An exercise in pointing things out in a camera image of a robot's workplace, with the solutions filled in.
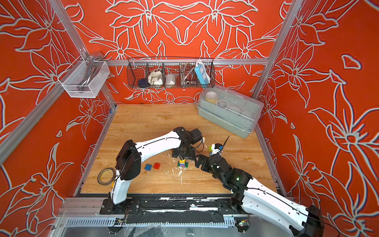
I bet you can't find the dark green lego plate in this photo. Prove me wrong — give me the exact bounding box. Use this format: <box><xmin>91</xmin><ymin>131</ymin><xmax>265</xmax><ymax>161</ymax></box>
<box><xmin>177</xmin><ymin>162</ymin><xmax>189</xmax><ymax>168</ymax></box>

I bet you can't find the teal blue lego brick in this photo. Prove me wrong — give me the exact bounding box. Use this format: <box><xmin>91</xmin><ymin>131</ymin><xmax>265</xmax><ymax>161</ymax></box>
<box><xmin>145</xmin><ymin>164</ymin><xmax>152</xmax><ymax>171</ymax></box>

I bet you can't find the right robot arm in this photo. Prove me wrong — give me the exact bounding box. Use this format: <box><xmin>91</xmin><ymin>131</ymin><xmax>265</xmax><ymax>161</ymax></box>
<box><xmin>195</xmin><ymin>154</ymin><xmax>325</xmax><ymax>237</ymax></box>

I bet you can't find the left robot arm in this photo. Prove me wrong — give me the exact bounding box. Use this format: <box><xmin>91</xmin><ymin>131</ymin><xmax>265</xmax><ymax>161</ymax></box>
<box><xmin>109</xmin><ymin>127</ymin><xmax>203</xmax><ymax>205</ymax></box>

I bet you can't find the grey lidded storage box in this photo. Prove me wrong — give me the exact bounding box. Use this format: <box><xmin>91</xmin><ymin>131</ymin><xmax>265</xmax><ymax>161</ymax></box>
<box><xmin>197</xmin><ymin>85</ymin><xmax>264</xmax><ymax>138</ymax></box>

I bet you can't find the white cloth in basket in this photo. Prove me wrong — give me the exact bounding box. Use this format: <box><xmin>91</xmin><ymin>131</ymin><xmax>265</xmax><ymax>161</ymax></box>
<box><xmin>148</xmin><ymin>71</ymin><xmax>163</xmax><ymax>86</ymax></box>

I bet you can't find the tape roll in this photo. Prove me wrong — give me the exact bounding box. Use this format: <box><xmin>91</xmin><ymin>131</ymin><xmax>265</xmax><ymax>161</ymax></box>
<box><xmin>97</xmin><ymin>167</ymin><xmax>116</xmax><ymax>186</ymax></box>

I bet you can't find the clear plastic bin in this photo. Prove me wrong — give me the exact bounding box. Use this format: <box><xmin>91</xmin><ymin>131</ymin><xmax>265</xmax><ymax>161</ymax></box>
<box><xmin>58</xmin><ymin>59</ymin><xmax>110</xmax><ymax>98</ymax></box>

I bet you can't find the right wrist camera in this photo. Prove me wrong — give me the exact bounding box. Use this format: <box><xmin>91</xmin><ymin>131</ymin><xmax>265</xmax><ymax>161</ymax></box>
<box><xmin>211</xmin><ymin>143</ymin><xmax>224</xmax><ymax>157</ymax></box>

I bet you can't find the black wire basket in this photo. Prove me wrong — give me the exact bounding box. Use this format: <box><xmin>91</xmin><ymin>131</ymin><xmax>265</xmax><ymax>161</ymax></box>
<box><xmin>127</xmin><ymin>57</ymin><xmax>215</xmax><ymax>89</ymax></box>

